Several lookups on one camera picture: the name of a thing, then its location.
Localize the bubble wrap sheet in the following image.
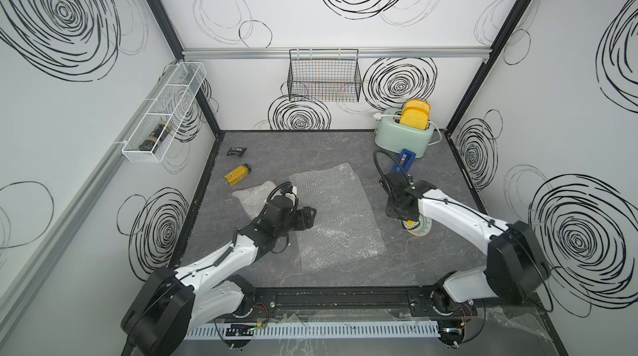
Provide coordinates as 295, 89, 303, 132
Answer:
232, 181, 276, 219
290, 163, 386, 272

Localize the yellow green patterned bowl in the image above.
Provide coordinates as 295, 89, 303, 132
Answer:
401, 215, 433, 236

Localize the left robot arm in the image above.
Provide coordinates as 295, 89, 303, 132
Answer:
121, 193, 317, 355

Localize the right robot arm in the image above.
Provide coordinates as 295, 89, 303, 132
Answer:
380, 171, 551, 315

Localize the blue tape dispenser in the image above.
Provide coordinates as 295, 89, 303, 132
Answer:
392, 148, 416, 173

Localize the yellow bottle black cap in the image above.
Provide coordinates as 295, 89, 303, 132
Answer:
224, 163, 252, 187

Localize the mint green toaster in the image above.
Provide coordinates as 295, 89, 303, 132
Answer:
375, 108, 435, 158

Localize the front yellow sponge toast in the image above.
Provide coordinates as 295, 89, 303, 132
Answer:
400, 107, 430, 130

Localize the yellow sponge toast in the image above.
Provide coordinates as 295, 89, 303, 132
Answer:
404, 100, 430, 115
400, 107, 430, 130

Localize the small black clip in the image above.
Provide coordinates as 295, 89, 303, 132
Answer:
227, 147, 247, 158

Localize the rear yellow sponge toast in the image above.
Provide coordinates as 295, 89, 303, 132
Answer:
404, 100, 430, 115

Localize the dark bottle in shelf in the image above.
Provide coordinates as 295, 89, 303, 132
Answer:
138, 122, 172, 153

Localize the black front mounting rail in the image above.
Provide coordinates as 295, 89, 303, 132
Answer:
141, 285, 542, 310

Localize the black wire wall basket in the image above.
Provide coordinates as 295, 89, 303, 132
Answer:
287, 48, 362, 103

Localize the white slotted cable duct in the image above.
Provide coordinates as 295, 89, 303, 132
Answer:
185, 321, 440, 341

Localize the white wire wall shelf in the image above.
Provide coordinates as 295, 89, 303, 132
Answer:
122, 60, 206, 163

